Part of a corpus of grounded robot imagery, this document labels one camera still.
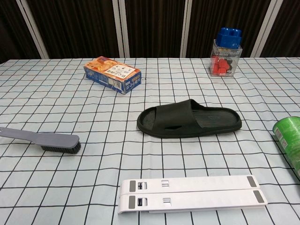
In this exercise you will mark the black rubber slipper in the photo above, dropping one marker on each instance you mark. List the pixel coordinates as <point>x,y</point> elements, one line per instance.
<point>178,112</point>

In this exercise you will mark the grey scrub brush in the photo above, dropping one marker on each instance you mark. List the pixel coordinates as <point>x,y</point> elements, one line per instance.
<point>54,138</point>

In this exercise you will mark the orange and blue snack box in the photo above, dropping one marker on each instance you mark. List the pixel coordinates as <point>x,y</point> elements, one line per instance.
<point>110,72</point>

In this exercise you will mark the clear box with red pieces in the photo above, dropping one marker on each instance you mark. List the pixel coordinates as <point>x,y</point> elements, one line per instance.
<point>225,66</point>

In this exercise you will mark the white folding laptop stand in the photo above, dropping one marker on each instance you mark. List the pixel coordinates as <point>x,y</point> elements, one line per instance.
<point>187,194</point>

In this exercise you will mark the white black-grid tablecloth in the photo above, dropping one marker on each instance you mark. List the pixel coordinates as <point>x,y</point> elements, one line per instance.
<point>70,175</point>

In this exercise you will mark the blue toy building block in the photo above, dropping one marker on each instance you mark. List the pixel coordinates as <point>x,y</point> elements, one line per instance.
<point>228,37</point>

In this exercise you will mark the green cylindrical can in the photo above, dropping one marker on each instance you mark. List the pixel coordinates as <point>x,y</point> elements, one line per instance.
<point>290,138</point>

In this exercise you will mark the white screen frame post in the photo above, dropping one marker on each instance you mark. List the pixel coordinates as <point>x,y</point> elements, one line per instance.
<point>32,28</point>
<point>263,28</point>
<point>187,28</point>
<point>120,28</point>

